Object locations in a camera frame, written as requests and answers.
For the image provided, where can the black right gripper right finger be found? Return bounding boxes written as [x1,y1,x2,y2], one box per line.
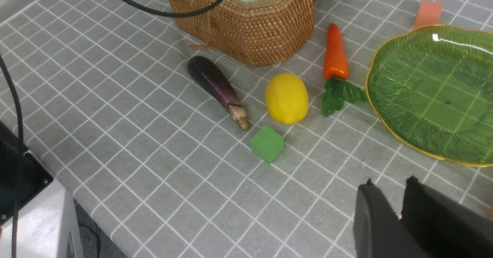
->
[400,177,493,258]

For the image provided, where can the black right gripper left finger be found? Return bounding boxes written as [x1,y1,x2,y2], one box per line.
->
[354,179,424,258]

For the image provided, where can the orange toy carrot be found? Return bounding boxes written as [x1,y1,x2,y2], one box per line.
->
[321,23,367,117]

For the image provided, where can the yellow toy lemon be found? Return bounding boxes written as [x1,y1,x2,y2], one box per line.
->
[265,72,310,125]

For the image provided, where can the purple toy eggplant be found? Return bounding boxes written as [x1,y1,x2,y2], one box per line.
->
[186,55,249,131]

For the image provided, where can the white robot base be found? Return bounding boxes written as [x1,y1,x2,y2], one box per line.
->
[0,124,84,258]

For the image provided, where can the green glass leaf plate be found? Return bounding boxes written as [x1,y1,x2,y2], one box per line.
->
[365,25,492,167]

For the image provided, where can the green foam cube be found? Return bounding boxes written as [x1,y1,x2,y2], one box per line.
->
[250,126,285,164]

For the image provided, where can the orange foam cube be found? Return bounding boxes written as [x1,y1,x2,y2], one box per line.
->
[413,1,444,29]

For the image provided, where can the woven wicker basket green lining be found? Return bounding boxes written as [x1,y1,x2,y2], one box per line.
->
[176,0,315,67]

